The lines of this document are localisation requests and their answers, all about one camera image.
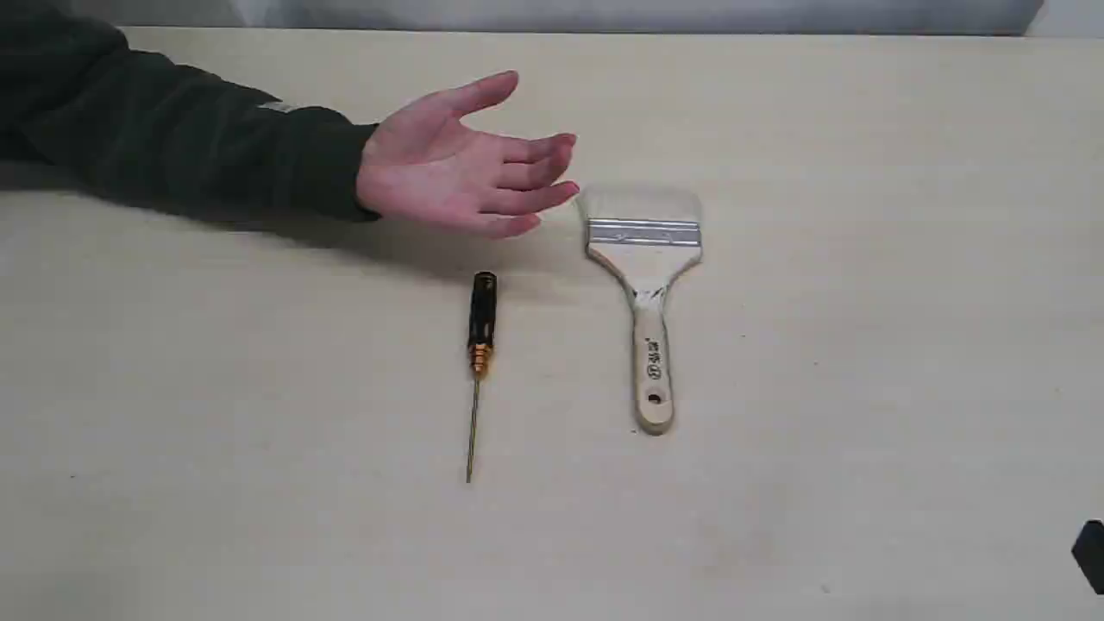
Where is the wide wooden paint brush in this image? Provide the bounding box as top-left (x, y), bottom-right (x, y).
top-left (576, 185), bottom-right (703, 436)

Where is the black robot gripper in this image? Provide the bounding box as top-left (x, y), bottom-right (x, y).
top-left (1071, 519), bottom-right (1104, 596)

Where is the dark green sleeved forearm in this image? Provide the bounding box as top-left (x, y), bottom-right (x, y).
top-left (1, 1), bottom-right (378, 223)

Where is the open bare human hand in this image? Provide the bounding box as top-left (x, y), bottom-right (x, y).
top-left (355, 71), bottom-right (580, 239)

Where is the black gold precision screwdriver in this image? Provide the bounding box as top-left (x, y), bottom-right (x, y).
top-left (466, 271), bottom-right (498, 484)

